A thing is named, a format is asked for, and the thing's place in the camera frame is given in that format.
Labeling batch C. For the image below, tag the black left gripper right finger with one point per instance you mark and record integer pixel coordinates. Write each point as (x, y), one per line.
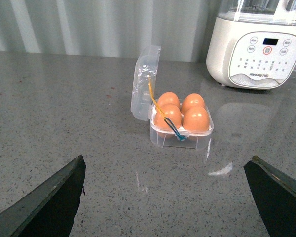
(274, 193)

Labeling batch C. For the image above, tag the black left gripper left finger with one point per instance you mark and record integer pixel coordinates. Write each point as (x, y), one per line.
(50, 209)

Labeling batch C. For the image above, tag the brown top egg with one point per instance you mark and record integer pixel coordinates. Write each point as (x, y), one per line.
(196, 119)

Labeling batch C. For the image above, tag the clear plastic egg box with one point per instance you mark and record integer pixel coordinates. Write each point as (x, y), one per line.
(143, 108)

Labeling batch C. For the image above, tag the brown egg box back-right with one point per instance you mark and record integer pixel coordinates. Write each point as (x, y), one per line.
(192, 100)

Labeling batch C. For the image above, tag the brown egg box front-left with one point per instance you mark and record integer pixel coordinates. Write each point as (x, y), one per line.
(173, 113)

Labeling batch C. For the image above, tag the brown egg box back-left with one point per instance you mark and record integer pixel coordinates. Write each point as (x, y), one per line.
(168, 98)

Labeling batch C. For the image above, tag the yellow blue rubber band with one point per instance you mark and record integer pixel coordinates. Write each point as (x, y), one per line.
(166, 119)

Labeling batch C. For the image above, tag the white soymilk maker appliance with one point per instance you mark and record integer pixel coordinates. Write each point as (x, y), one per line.
(253, 44)

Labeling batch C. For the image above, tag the grey curtain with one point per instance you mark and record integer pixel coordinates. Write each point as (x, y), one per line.
(109, 28)

